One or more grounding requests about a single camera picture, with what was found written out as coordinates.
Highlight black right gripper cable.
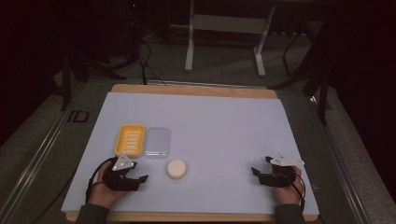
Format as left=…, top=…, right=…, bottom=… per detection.
left=288, top=172, right=307, bottom=213

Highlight metal floor rail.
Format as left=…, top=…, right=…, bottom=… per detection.
left=307, top=94, right=372, bottom=224
left=0, top=81, right=89, bottom=224

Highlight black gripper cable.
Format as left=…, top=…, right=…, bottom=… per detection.
left=288, top=172, right=307, bottom=213
left=85, top=156, right=117, bottom=205

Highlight yellow soap dish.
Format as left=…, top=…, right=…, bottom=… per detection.
left=114, top=123, right=147, bottom=159

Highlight black metal stand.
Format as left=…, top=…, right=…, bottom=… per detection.
left=268, top=29, right=332, bottom=126

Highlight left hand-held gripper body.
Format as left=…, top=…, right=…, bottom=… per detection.
left=102, top=151, right=141, bottom=192

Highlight person's left hand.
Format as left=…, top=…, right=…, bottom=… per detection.
left=88, top=160, right=130, bottom=209

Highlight pale blue table mat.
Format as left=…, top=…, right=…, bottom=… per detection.
left=61, top=91, right=320, bottom=217

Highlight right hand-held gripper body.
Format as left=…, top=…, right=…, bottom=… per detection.
left=259, top=152, right=305, bottom=189

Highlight clear plastic container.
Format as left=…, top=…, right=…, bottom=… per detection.
left=143, top=126, right=172, bottom=161

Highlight person's right hand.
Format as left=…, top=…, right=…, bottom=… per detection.
left=274, top=166, right=305, bottom=205

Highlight black floor cables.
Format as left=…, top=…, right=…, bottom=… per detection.
left=124, top=36, right=167, bottom=86

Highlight white metal stand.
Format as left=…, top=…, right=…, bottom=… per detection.
left=184, top=0, right=276, bottom=78

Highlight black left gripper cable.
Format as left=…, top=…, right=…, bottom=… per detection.
left=85, top=156, right=117, bottom=205

